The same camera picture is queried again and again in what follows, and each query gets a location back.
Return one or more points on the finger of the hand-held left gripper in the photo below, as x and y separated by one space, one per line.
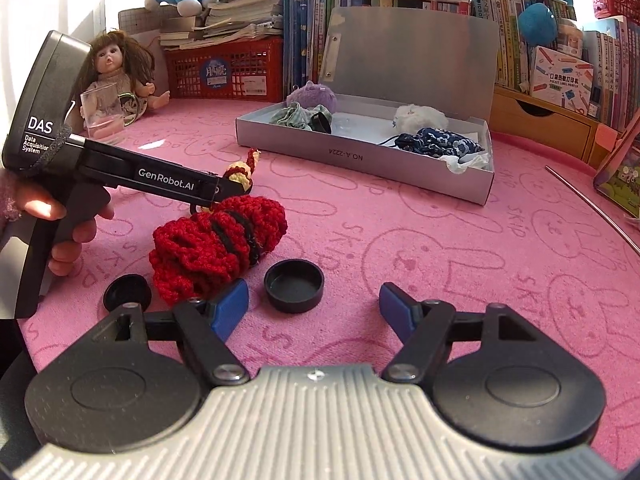
231 187

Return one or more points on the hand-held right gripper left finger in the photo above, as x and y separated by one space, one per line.
227 310

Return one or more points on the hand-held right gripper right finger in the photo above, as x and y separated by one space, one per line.
397 307

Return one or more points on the red knitted pouch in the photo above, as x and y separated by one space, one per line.
220 245

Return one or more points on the green cloth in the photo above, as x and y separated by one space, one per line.
290 115

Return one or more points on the purple plush toy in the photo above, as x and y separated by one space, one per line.
320 97

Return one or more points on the silver cardboard box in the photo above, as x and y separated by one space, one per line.
365 160

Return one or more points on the blue floral cloth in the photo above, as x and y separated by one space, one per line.
440 142

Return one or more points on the white fluffy pompom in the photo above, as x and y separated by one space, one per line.
417 117

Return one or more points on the person's left hand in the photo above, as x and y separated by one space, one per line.
42 200

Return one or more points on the clear glass cup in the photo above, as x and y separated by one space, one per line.
102 115

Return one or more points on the brown-haired doll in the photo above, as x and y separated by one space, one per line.
117 72

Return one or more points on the red plastic crate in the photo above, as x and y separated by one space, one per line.
225 67

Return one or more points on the grid board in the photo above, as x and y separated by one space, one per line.
135 22

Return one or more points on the white crumpled tissue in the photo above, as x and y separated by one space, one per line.
467 162

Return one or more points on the stack of worn books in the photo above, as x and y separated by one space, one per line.
240 10

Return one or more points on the row of thin blue books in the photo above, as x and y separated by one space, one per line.
305 25

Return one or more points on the thin metal rod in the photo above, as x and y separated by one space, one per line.
590 205

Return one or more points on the wooden drawer shelf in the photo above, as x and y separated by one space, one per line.
550 120

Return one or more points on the row of small books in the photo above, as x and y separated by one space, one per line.
415 4

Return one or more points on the pink triangular bag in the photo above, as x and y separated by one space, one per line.
622 170

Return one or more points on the pink block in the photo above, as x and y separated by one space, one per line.
607 136

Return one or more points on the white label printer box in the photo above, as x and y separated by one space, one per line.
560 77

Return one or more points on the row of tall books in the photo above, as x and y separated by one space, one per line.
505 35

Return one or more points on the round blue plush toy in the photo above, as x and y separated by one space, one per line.
537 22

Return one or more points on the white jar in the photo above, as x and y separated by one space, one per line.
570 35

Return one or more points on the row of colourful books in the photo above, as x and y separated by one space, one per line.
615 65

